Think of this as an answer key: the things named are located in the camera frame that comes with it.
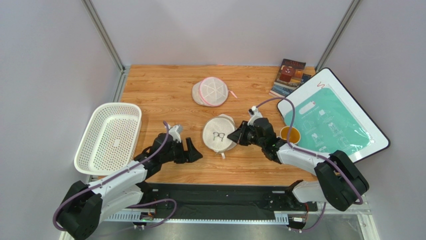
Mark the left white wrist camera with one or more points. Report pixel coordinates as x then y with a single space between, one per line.
175 131

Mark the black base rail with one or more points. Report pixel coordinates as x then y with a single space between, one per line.
224 202

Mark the aluminium frame post right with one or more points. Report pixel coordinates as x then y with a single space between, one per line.
338 33

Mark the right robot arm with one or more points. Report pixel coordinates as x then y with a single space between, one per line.
339 181

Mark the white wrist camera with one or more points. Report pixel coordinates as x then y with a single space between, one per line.
175 131
254 114

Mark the aluminium frame post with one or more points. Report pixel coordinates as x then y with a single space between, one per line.
96 19
338 33

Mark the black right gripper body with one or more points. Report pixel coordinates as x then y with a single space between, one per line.
245 133

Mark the aluminium frame post left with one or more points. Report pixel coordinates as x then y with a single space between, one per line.
96 19

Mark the beige mesh laundry bag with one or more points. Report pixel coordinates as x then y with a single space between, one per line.
215 134

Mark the white mug with yellow interior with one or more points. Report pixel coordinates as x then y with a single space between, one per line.
290 133

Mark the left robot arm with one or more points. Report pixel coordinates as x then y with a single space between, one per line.
85 206

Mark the white board with black edge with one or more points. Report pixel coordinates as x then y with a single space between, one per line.
325 78

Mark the pink-trimmed mesh laundry bag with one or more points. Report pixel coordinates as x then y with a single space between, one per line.
211 92

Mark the stack of books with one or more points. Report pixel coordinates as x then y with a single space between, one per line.
290 76

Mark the white perforated plastic basket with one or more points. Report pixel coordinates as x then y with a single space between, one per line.
109 140

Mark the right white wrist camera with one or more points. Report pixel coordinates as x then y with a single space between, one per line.
254 114

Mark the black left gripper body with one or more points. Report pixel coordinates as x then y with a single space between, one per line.
177 153

